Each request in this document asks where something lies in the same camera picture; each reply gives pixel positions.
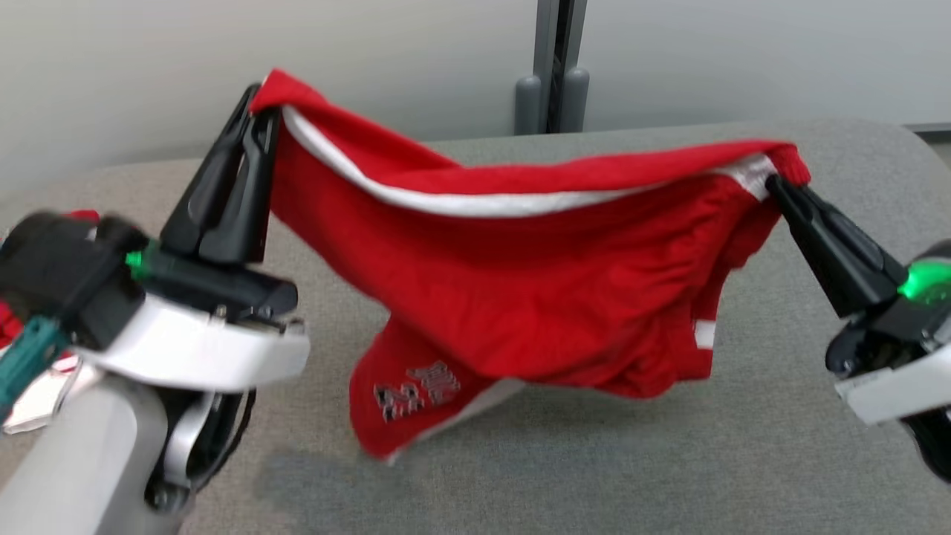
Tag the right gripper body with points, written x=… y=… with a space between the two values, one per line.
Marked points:
x=914 y=379

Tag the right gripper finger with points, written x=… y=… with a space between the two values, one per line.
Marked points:
x=862 y=256
x=836 y=286

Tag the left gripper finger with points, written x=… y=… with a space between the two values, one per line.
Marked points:
x=200 y=200
x=241 y=215

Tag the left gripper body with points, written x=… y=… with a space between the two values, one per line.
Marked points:
x=208 y=349

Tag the red jersey white sleeves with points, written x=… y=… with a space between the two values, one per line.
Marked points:
x=41 y=397

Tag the red shorts white trim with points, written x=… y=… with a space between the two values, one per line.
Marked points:
x=520 y=297

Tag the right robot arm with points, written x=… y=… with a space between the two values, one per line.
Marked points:
x=936 y=446

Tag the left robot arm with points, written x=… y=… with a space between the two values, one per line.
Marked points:
x=74 y=475

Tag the teal left camera connector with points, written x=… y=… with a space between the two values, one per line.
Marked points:
x=26 y=357

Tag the grey partition post double foot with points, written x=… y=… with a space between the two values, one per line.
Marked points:
x=550 y=74

